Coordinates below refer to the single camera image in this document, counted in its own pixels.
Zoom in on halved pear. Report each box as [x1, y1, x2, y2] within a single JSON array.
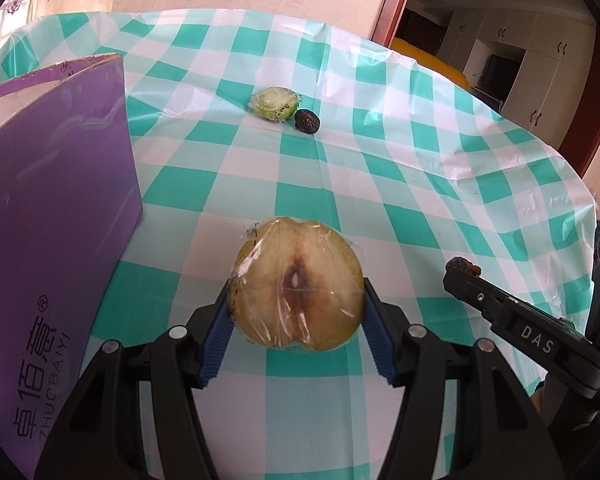
[[227, 217, 364, 352]]

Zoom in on green kiwi half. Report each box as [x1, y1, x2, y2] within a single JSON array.
[[249, 87, 301, 122]]

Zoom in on dark wrinkled passion fruit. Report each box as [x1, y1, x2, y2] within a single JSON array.
[[294, 110, 321, 134]]

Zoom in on yellow sofa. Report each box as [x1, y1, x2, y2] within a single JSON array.
[[390, 38, 471, 91]]

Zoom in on red wooden door frame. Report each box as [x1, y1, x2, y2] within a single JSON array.
[[370, 0, 407, 47]]

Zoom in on white cabinet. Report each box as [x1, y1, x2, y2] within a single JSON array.
[[437, 9, 596, 148]]

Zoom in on purple cardboard box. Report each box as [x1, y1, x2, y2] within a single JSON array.
[[0, 53, 143, 478]]

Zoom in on teal checkered tablecloth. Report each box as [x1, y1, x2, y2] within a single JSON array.
[[0, 9, 596, 479]]

